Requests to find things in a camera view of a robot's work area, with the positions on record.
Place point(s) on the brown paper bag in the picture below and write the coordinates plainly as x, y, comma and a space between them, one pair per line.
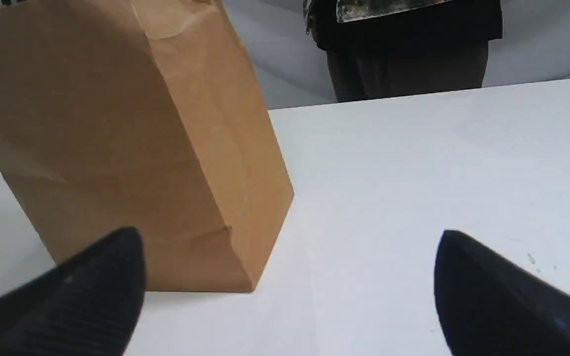
143, 113

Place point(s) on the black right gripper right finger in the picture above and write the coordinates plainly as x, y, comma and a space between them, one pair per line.
488, 306

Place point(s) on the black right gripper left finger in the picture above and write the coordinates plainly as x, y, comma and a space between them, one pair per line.
88, 305

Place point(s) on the person in white jacket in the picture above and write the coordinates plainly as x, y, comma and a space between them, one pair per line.
390, 48

